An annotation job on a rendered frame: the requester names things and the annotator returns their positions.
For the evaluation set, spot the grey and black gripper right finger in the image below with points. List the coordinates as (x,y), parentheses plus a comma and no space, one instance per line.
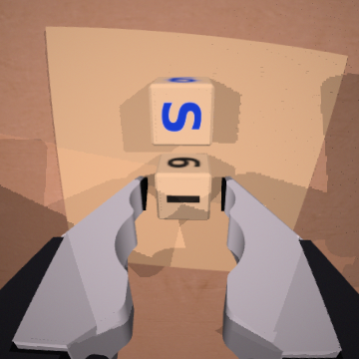
(284,299)

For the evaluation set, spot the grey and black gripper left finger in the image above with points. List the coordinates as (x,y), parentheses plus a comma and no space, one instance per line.
(73,298)

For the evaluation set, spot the tan flat mat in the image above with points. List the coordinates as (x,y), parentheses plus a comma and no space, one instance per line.
(272,108)

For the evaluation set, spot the beige letter block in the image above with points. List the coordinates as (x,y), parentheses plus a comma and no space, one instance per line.
(181,110)
(183,186)

